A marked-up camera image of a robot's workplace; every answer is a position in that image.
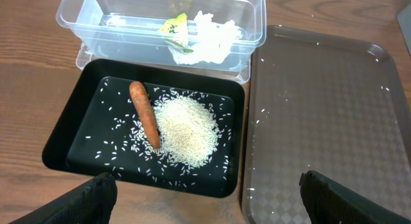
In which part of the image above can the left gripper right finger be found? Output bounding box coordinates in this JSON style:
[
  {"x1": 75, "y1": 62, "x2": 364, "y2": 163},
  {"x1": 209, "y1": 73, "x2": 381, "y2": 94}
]
[{"x1": 299, "y1": 170, "x2": 410, "y2": 224}]

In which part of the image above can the pile of white rice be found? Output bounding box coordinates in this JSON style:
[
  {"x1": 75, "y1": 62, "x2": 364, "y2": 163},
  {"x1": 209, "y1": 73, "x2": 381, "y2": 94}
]
[{"x1": 153, "y1": 96, "x2": 219, "y2": 168}]

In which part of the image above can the black waste bin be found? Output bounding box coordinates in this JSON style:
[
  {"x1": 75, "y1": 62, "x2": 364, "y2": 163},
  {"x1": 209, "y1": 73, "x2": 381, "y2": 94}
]
[{"x1": 42, "y1": 59, "x2": 245, "y2": 198}]

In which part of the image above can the dark brown serving tray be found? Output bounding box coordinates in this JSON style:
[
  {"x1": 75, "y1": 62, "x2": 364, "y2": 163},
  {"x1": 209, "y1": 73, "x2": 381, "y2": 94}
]
[{"x1": 241, "y1": 26, "x2": 410, "y2": 223}]

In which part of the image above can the orange carrot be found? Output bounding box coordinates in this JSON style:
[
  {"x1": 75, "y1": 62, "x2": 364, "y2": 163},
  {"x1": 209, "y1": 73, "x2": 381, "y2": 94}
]
[{"x1": 129, "y1": 81, "x2": 161, "y2": 150}]

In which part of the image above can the clear plastic waste bin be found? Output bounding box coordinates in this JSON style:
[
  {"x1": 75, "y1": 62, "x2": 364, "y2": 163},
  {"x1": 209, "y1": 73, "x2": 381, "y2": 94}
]
[{"x1": 56, "y1": 0, "x2": 267, "y2": 83}]

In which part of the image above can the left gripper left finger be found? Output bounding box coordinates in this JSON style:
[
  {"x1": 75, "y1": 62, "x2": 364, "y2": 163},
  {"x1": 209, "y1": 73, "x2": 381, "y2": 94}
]
[{"x1": 13, "y1": 173, "x2": 118, "y2": 224}]

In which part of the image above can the yellow green snack wrapper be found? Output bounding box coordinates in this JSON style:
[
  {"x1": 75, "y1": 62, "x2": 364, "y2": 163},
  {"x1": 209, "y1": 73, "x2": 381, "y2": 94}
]
[{"x1": 158, "y1": 13, "x2": 193, "y2": 54}]

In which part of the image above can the white tissue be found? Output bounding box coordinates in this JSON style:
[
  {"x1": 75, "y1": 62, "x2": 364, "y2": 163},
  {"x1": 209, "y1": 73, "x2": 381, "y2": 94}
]
[{"x1": 168, "y1": 10, "x2": 243, "y2": 65}]

